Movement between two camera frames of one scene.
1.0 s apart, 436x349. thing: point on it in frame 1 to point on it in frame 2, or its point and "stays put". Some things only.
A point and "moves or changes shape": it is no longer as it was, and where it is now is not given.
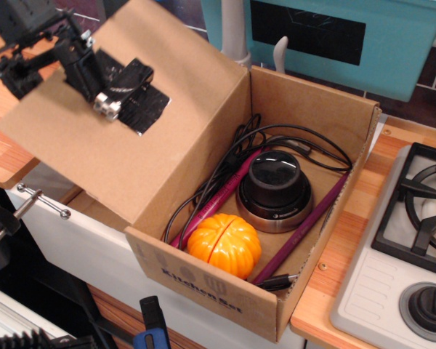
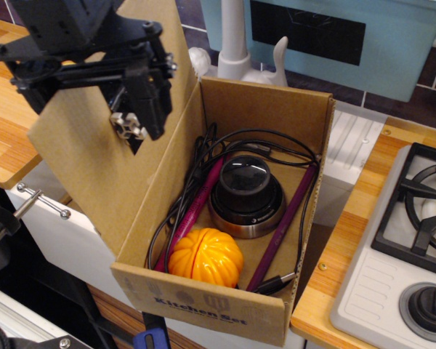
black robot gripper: [19, 22] to [75, 42]
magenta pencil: [301, 226] to [283, 229]
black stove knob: [425, 307] stays put
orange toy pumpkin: [228, 241] to [208, 254]
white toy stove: [396, 294] stays put
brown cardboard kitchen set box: [137, 180] moves or changes shape
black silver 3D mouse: [275, 195] to [246, 202]
